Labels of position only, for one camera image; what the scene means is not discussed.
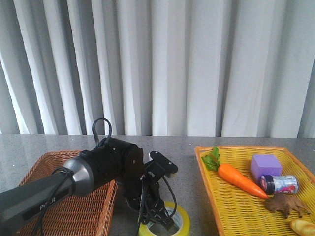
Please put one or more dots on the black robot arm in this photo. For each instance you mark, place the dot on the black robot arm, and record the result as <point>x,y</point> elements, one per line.
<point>111,159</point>

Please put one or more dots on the orange toy carrot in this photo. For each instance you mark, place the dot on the orange toy carrot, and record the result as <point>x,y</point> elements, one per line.
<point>231,174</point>

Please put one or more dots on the brown toy animal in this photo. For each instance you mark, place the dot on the brown toy animal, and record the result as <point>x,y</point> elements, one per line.
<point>285,203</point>

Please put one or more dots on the yellow bread piece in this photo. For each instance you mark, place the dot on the yellow bread piece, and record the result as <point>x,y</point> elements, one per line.
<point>302,227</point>

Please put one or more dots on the brown wicker basket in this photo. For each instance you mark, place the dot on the brown wicker basket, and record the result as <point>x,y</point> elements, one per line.
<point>74,216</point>

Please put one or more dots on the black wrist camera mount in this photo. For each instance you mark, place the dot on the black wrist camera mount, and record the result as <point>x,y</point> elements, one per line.
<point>159,166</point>

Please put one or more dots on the small printed jar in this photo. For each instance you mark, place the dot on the small printed jar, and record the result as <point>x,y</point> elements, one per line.
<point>279,184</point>

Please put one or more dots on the grey pleated curtain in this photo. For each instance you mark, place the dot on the grey pleated curtain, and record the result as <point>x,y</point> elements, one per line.
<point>216,68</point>

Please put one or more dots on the yellow woven tray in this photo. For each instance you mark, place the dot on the yellow woven tray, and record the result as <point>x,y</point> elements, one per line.
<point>238,213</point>

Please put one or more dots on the yellow tape roll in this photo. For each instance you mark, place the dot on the yellow tape roll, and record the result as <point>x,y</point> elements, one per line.
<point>181,220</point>

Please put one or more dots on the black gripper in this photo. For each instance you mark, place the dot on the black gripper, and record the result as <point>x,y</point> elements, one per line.
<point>142,196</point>

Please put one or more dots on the purple foam cube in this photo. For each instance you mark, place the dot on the purple foam cube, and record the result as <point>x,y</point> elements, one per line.
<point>264,164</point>

